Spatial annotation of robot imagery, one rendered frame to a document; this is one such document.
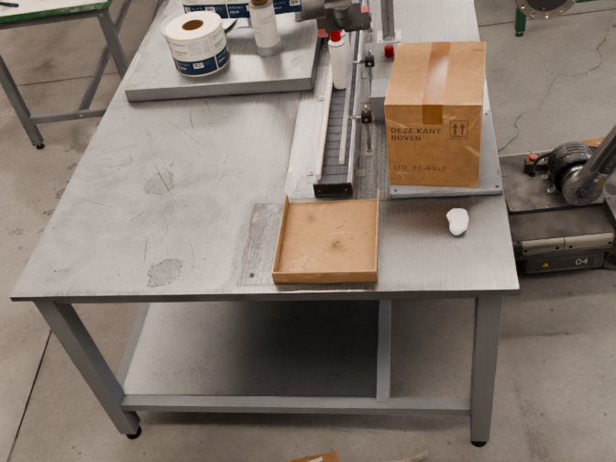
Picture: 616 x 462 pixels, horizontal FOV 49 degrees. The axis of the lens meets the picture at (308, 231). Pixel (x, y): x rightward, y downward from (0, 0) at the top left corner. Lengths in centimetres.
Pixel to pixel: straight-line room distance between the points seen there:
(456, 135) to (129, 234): 94
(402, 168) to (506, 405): 98
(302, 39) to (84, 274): 119
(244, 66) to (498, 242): 116
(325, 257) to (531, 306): 117
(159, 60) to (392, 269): 133
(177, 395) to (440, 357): 94
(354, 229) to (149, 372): 97
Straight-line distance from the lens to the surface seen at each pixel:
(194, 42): 242
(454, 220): 179
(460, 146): 180
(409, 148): 182
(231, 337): 243
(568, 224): 270
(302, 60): 245
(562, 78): 391
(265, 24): 245
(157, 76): 256
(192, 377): 237
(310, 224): 185
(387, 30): 260
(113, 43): 359
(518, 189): 279
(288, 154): 210
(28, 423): 281
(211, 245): 187
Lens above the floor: 210
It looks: 44 degrees down
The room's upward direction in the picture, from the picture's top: 11 degrees counter-clockwise
